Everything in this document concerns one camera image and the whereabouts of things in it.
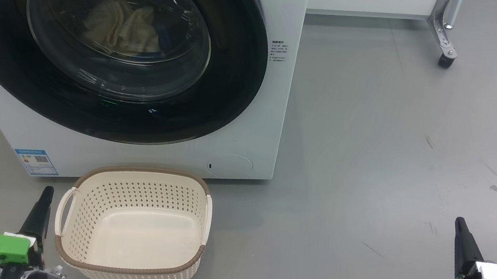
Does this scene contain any black round glass washer door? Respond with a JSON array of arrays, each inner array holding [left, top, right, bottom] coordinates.
[[0, 0, 276, 160]]

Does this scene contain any cream perforated laundry basket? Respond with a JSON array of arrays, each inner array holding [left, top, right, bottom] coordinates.
[[47, 156, 218, 279]]

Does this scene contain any white front-load washing machine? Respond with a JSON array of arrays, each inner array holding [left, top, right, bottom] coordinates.
[[0, 0, 309, 209]]

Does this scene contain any blue energy label sticker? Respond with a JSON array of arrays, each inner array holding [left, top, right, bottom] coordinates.
[[11, 146, 61, 179]]

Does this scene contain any metal partition foot with caster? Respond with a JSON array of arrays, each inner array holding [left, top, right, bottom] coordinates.
[[422, 0, 465, 70]]

